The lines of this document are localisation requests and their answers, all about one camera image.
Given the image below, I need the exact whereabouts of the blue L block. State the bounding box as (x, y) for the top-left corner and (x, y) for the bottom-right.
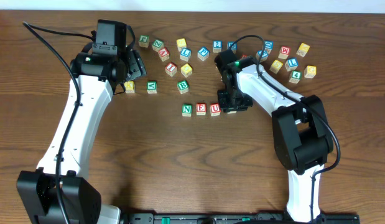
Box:
(180, 48), (192, 62)

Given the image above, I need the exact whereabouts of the blue 2 block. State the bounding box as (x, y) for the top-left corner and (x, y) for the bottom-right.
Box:
(213, 40), (223, 53)

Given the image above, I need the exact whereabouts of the red A block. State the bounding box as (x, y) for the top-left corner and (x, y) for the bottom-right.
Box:
(158, 47), (170, 62)

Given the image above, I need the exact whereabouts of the green J block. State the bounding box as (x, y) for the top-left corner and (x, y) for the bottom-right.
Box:
(138, 35), (150, 48)

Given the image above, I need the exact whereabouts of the yellow block far right top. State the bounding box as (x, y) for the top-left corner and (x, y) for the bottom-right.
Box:
(296, 43), (310, 57)

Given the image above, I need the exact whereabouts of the yellow K block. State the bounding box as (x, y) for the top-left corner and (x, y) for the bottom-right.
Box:
(124, 81), (136, 93)

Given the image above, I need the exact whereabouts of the yellow block far right low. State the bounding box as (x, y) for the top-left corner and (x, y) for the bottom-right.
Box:
(304, 65), (317, 78)

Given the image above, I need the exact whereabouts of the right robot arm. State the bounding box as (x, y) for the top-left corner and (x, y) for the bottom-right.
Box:
(214, 50), (333, 223)

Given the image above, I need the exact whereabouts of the red M block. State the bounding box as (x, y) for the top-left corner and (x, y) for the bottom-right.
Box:
(278, 46), (290, 60)

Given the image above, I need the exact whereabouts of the red E block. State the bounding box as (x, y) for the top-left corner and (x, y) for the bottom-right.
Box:
(196, 103), (206, 116)

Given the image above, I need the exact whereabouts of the green 4 block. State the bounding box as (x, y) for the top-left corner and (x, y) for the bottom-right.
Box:
(289, 70), (302, 83)

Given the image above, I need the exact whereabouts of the green Z block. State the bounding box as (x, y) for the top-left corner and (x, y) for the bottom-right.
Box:
(152, 39), (164, 52)

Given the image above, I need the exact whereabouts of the yellow S block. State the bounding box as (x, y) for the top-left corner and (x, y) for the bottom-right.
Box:
(176, 38), (187, 52)

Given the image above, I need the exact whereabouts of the red I block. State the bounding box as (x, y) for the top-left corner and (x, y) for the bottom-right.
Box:
(165, 62), (178, 77)

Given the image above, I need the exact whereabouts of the yellow block middle right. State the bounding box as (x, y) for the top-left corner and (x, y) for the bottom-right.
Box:
(270, 60), (283, 74)

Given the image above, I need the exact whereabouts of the green B block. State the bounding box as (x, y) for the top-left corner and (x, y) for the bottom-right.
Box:
(177, 80), (189, 94)

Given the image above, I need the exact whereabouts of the yellow O block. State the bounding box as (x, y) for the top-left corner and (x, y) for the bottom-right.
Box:
(180, 63), (193, 78)

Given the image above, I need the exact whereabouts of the green N block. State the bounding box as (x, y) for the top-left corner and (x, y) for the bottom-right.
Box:
(182, 104), (192, 117)

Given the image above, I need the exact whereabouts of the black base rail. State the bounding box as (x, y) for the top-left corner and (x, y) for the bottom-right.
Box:
(120, 212), (361, 224)

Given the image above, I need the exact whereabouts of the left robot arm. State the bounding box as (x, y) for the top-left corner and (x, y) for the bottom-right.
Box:
(16, 19), (146, 223)

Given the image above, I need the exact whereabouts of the blue D block right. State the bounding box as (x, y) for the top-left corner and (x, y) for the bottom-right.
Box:
(265, 40), (274, 54)

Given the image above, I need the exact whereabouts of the green V block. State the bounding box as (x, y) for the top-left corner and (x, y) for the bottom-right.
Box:
(147, 81), (157, 94)

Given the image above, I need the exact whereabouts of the blue 5 block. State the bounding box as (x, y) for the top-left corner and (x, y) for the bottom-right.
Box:
(256, 50), (268, 62)

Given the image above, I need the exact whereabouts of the blue P block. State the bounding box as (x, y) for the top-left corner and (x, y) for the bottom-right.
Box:
(197, 47), (210, 61)

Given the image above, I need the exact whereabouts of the blue d block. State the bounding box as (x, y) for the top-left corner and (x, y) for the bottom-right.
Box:
(265, 40), (274, 54)
(227, 42), (237, 53)

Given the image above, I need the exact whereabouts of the blue I block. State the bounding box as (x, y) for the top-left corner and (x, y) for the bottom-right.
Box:
(285, 58), (299, 72)

